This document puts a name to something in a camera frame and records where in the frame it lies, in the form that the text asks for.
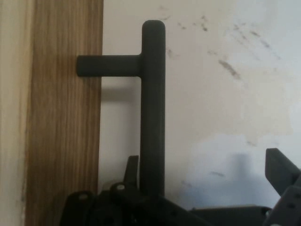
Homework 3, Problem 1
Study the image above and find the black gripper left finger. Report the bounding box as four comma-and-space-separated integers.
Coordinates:
60, 155, 207, 226

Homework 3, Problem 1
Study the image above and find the brown wooden drawer cabinet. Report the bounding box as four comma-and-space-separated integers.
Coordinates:
0, 0, 32, 226

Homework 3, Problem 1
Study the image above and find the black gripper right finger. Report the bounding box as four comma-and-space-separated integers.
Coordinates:
192, 148, 301, 226

